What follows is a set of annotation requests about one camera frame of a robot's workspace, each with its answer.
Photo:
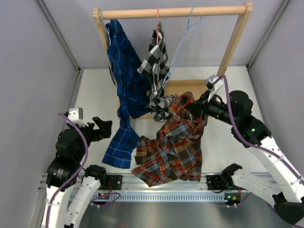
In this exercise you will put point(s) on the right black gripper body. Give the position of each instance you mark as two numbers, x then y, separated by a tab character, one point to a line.
213	109

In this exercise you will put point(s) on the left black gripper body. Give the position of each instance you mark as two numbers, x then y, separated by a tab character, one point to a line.
90	134

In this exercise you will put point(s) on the red brown plaid shirt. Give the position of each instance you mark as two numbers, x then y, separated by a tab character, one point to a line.
176	152

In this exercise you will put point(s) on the light blue hanger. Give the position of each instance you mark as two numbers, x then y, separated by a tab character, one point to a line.
106	29
183	47

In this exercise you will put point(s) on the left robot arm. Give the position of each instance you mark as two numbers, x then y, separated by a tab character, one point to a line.
71	155

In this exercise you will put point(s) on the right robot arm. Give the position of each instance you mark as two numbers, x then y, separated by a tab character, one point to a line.
286	194

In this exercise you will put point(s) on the blue plaid shirt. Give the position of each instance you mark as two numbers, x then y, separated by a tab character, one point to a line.
132	90

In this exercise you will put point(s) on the black white checked shirt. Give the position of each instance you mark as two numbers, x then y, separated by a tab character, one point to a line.
155	67

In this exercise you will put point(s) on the wooden clothes rack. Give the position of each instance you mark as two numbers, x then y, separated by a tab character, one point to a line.
243	13

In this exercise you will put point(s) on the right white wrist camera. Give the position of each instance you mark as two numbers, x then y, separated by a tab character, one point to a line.
213	83

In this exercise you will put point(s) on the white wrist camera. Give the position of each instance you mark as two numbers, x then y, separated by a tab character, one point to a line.
213	83
76	116

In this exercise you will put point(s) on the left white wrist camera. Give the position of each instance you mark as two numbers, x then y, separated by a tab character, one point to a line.
76	116

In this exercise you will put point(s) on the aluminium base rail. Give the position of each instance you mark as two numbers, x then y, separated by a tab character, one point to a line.
126	182

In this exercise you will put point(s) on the pink wire hanger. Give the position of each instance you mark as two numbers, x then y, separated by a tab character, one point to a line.
159	34

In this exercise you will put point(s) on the white slotted cable duct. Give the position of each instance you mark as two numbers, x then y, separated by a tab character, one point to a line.
162	197

